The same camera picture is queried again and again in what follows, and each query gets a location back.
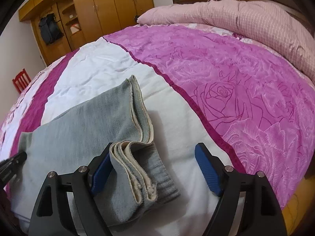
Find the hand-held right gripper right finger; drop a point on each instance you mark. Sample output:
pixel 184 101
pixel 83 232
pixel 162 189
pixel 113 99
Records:
pixel 206 169

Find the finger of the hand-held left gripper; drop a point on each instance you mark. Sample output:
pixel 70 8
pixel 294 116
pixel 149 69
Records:
pixel 14 163

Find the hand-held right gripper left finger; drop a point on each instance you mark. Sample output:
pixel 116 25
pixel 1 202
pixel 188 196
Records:
pixel 102 169

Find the grey pants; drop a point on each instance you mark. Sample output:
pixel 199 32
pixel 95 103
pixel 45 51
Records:
pixel 86 127

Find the red wooden chair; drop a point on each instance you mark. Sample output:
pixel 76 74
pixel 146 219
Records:
pixel 22 80

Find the floral pink bedspread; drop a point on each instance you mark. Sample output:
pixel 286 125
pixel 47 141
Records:
pixel 221 78

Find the black hanging jacket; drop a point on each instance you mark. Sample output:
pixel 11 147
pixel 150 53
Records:
pixel 50 29

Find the red white box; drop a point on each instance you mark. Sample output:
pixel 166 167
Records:
pixel 75 28

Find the rolled pink quilt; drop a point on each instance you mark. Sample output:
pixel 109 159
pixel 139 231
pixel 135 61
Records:
pixel 246 17

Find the wooden wardrobe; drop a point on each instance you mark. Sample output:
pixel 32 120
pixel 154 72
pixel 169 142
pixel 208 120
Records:
pixel 110 5

